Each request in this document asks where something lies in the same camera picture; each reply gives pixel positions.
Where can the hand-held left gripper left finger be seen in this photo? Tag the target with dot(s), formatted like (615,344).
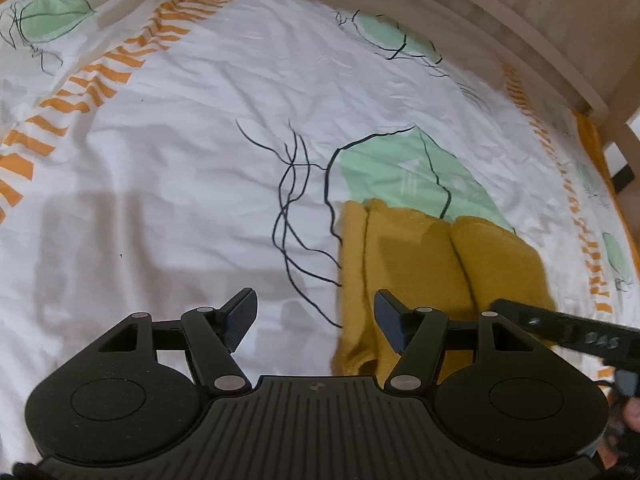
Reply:
(239,317)

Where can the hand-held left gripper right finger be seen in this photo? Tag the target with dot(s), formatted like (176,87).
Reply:
(392,317)

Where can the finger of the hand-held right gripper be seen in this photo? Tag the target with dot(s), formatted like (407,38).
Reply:
(565,327)

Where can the mustard yellow garment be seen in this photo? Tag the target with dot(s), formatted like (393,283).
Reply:
(415,260)

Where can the person's right hand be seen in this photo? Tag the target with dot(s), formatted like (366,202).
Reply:
(632,417)

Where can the printed white bed sheet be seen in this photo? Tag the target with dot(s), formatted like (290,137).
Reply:
(175,160)

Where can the wooden bed frame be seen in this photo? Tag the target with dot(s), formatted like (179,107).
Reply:
(525,20)

